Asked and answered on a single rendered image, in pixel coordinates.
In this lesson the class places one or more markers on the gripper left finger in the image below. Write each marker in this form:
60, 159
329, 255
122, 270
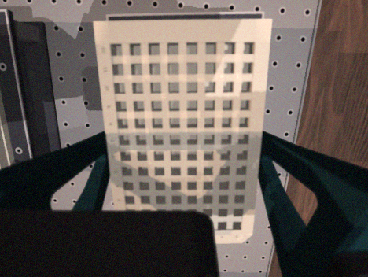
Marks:
31, 184

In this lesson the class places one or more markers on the white multi-well plate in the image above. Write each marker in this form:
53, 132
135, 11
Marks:
6, 151

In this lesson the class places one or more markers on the grey flat base plate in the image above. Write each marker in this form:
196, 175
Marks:
77, 94

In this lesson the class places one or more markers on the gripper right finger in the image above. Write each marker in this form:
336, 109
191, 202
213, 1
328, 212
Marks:
340, 222

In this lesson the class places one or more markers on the cream rectangular plate with grid of square holes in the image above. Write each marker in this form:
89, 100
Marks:
183, 100

